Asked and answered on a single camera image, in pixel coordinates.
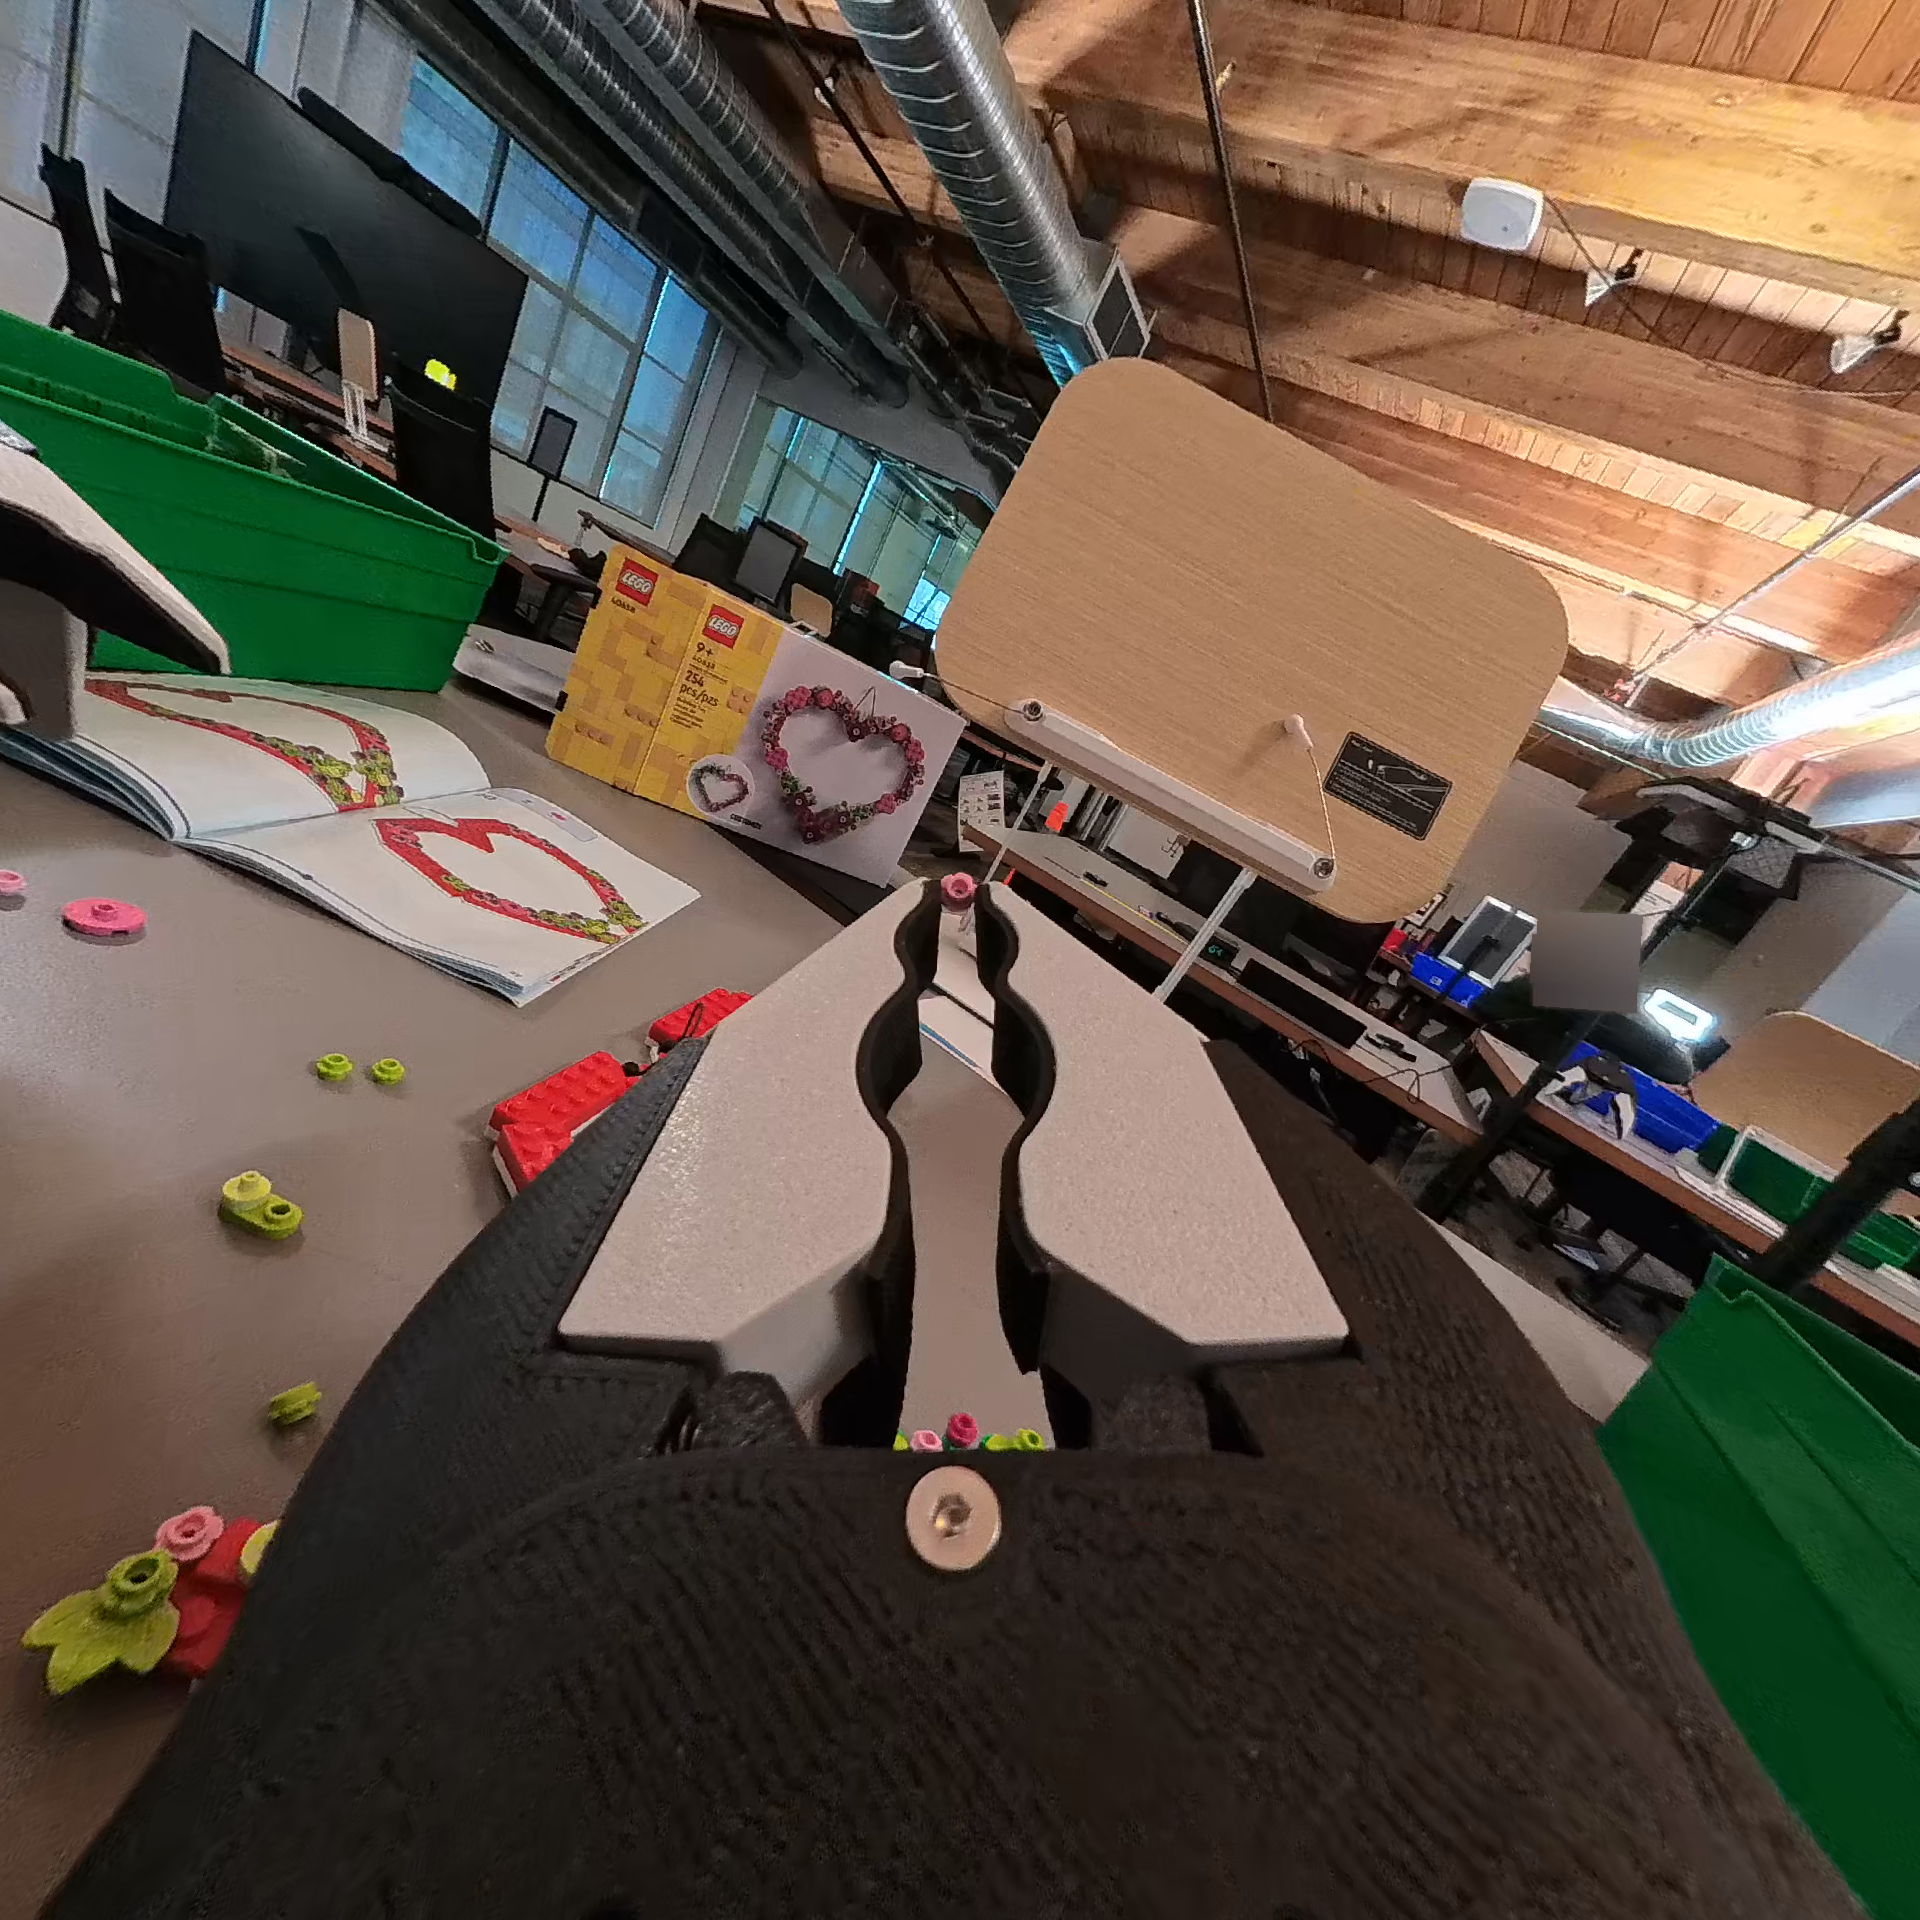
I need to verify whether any green plastic storage bin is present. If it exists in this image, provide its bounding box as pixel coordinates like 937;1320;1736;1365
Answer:
1595;1255;1920;1920
0;309;510;693

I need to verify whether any open lego instruction booklet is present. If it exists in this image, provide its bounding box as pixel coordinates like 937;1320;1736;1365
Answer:
0;673;701;1009

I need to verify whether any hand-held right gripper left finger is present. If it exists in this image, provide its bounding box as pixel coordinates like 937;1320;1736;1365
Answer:
557;881;942;1444

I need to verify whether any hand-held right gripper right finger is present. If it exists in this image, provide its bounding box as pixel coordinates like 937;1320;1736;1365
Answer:
977;883;1353;1444

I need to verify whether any red lego heart frame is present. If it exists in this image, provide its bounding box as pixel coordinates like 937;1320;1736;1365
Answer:
488;987;753;1199

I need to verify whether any large black display screen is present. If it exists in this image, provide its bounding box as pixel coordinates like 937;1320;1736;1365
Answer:
163;31;531;411

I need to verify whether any yellow white lego box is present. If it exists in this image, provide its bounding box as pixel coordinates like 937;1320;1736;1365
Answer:
544;544;971;890

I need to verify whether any long office desk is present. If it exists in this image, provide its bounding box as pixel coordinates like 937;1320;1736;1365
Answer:
967;816;1488;1157
1477;1027;1920;1346

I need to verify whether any short red lego flower section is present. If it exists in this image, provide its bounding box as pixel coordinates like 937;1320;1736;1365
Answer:
21;1505;281;1701

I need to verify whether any black office chair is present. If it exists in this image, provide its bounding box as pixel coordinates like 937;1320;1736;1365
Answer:
37;144;117;340
384;365;499;538
103;189;228;396

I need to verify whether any black stand pole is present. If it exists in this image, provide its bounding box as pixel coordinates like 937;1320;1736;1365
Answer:
1745;1101;1920;1296

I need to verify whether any large silver ventilation duct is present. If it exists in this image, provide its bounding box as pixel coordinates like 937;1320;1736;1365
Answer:
832;0;1159;389

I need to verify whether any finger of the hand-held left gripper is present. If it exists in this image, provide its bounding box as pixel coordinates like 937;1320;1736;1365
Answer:
0;441;230;741

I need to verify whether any blue storage bin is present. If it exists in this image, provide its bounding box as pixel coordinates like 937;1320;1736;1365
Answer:
1557;1048;1720;1153

